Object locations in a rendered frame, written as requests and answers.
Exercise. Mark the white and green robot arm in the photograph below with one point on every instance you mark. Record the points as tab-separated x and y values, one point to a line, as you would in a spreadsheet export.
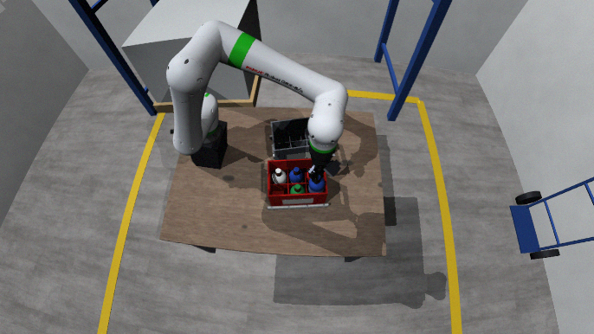
189	72

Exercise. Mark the green bottle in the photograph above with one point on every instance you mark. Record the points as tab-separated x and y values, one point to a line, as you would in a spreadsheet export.
297	189

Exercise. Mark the dark red crate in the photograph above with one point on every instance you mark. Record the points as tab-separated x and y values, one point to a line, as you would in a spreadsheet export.
278	193

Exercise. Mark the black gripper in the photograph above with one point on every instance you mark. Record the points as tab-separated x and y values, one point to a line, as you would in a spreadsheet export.
316	169

